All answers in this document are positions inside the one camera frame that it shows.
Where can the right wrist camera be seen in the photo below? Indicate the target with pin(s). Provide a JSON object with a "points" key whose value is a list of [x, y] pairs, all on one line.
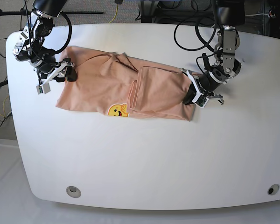
{"points": [[43, 88]]}

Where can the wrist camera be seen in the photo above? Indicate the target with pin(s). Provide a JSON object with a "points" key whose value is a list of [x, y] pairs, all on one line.
{"points": [[200, 100], [43, 88]]}

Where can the table grommet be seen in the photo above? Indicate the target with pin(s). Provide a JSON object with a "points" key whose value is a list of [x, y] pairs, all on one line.
{"points": [[73, 192], [273, 189]]}

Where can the right table grommet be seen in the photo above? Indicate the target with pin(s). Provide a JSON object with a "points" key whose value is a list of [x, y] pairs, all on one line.
{"points": [[273, 189]]}

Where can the left table grommet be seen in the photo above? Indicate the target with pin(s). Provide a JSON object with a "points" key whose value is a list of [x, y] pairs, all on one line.
{"points": [[73, 192]]}

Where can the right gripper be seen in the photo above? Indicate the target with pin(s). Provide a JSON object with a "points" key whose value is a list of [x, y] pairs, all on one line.
{"points": [[63, 71]]}

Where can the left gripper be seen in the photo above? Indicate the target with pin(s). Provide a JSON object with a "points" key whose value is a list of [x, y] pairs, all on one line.
{"points": [[205, 83]]}

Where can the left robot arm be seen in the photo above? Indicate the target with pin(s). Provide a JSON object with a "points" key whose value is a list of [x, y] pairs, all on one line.
{"points": [[228, 14]]}

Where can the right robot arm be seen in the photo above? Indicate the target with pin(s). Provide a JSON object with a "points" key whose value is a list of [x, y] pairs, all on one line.
{"points": [[30, 44]]}

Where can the black tripod stand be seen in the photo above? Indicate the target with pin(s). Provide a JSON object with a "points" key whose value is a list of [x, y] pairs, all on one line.
{"points": [[21, 12]]}

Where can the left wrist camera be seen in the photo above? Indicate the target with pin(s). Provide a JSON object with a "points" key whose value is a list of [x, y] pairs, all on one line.
{"points": [[200, 100]]}

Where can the peach T-shirt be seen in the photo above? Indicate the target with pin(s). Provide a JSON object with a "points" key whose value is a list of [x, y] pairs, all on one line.
{"points": [[118, 85]]}

